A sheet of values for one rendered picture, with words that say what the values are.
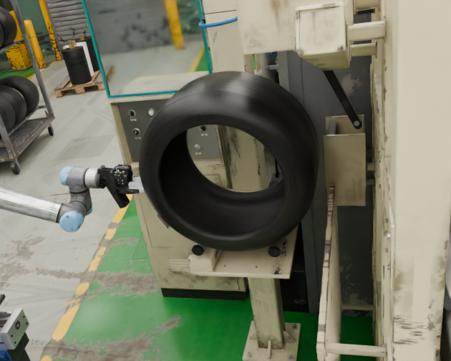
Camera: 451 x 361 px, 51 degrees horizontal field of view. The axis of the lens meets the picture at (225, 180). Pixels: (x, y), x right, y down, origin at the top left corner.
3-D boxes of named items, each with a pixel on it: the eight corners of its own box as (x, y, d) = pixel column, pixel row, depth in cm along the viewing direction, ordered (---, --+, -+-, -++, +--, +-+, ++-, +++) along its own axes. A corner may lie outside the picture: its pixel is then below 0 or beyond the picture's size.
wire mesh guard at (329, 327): (337, 306, 219) (330, 172, 188) (341, 306, 219) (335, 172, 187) (330, 514, 143) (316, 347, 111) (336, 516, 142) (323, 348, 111)
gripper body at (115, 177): (124, 174, 168) (93, 171, 170) (127, 195, 172) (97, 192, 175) (133, 165, 174) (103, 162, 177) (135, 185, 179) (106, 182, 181)
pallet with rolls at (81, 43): (72, 79, 877) (60, 37, 843) (115, 72, 877) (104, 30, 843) (56, 98, 770) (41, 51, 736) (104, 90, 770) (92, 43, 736)
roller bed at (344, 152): (328, 182, 201) (325, 116, 187) (365, 181, 197) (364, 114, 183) (326, 206, 184) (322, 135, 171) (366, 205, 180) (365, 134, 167)
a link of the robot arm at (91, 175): (86, 191, 176) (97, 181, 183) (98, 193, 175) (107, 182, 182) (83, 173, 172) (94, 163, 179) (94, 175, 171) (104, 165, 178)
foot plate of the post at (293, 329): (252, 321, 260) (250, 316, 258) (301, 324, 253) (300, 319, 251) (242, 360, 237) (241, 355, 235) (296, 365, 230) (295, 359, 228)
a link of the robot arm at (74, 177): (71, 181, 185) (66, 162, 181) (96, 184, 183) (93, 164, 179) (60, 190, 178) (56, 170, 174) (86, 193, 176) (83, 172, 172)
